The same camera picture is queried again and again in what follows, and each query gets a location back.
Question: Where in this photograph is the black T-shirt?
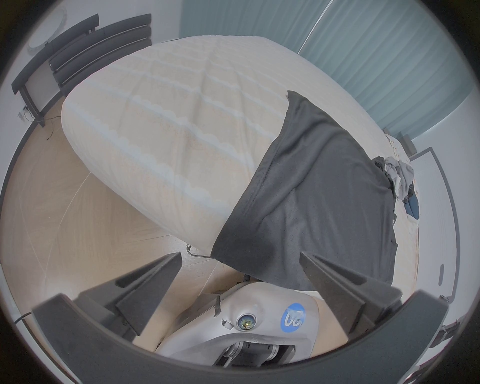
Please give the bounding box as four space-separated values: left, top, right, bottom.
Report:
210 90 399 291

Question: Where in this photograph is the white printed pillow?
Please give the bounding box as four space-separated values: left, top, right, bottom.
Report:
383 129 405 158

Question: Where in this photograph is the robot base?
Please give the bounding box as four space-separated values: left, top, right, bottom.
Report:
154 281 320 367

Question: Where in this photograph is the blue-green curtain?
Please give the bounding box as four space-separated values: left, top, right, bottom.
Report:
180 0 332 53
300 0 475 139

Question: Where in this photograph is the dark blue garment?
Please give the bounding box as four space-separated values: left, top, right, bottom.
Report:
407 187 421 219

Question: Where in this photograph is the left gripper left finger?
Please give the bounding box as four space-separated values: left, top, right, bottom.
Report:
77 252 183 337

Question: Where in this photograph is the grey garment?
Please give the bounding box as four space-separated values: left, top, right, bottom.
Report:
382 155 415 200

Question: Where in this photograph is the black chest of drawers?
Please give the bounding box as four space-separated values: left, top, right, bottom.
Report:
49 14 152 98

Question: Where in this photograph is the black cable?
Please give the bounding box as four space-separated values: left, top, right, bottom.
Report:
185 244 214 259
17 107 61 142

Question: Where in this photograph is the grey bedside table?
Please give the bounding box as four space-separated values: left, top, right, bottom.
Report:
397 131 418 155

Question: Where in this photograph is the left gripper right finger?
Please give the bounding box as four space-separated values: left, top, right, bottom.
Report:
299 250 404 337

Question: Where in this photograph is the bed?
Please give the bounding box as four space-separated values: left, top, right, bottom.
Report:
60 35 460 304

